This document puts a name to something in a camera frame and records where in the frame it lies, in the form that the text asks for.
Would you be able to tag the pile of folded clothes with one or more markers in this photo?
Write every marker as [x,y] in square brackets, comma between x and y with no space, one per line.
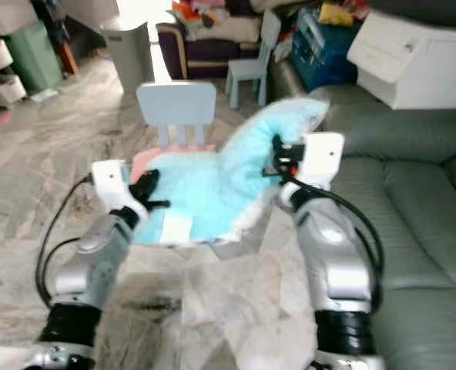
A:
[193,10]

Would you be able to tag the grey tall lidded bin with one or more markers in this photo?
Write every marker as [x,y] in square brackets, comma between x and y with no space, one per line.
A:
[129,60]

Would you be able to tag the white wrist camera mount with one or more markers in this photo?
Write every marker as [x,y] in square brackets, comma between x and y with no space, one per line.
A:
[108,181]
[322,158]

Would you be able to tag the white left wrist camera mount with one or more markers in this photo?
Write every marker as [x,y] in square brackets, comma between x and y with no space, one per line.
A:
[108,181]

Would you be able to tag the light blue child chair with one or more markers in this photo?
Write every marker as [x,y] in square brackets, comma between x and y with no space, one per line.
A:
[176,102]
[249,73]

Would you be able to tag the blue plastic crate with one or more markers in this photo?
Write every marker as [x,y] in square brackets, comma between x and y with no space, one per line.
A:
[320,60]

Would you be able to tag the white quilted blanket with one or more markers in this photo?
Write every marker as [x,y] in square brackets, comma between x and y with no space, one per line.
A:
[224,29]

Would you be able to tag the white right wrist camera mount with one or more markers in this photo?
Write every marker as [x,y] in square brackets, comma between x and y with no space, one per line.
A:
[322,158]

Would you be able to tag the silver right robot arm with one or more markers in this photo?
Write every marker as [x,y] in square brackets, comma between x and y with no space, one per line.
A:
[336,262]

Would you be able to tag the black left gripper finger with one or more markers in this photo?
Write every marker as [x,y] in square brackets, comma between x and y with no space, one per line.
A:
[159,204]

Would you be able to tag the yellow cloth bundle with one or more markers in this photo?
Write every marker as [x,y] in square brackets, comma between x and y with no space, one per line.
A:
[336,14]

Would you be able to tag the light blue fluffy pillow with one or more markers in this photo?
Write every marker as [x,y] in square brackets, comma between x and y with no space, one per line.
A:
[205,193]

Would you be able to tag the mint green bin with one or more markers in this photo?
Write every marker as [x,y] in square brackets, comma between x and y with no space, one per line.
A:
[34,58]

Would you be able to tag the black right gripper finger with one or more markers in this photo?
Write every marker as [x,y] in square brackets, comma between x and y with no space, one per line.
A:
[279,148]

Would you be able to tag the brown wooden stand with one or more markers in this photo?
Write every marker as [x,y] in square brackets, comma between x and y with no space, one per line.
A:
[68,58]

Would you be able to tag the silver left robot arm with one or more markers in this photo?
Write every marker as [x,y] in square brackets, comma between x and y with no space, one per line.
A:
[89,266]

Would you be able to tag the grey green leather sofa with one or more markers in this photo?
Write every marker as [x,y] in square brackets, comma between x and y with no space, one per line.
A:
[413,208]

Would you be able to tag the white cabinet box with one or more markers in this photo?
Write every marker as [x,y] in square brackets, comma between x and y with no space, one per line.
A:
[413,69]

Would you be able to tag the purple fabric sofa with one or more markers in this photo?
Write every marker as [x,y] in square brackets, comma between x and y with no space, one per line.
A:
[205,58]

